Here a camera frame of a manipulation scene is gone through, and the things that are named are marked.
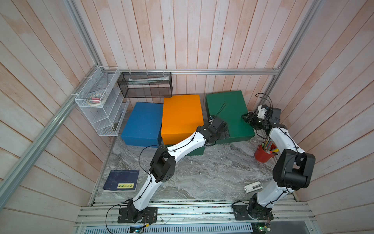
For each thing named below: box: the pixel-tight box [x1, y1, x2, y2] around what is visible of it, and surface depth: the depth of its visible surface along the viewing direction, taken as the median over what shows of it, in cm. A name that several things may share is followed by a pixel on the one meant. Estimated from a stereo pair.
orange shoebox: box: [161, 94, 205, 146], surface depth 90 cm
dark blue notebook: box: [102, 169, 140, 192], surface depth 85 cm
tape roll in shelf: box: [87, 93, 102, 107], surface depth 75 cm
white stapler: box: [243, 181, 263, 194], surface depth 81 cm
